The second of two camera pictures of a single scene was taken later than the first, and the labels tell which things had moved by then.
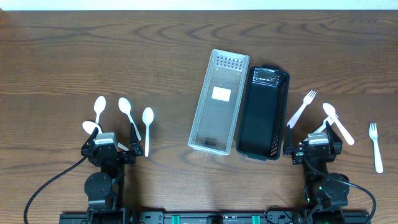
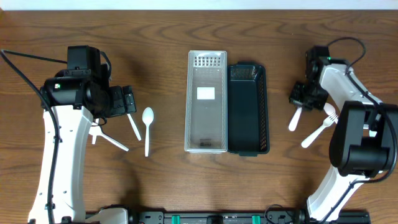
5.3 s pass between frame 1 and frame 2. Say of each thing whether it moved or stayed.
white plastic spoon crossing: stayed
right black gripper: moved
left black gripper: moved
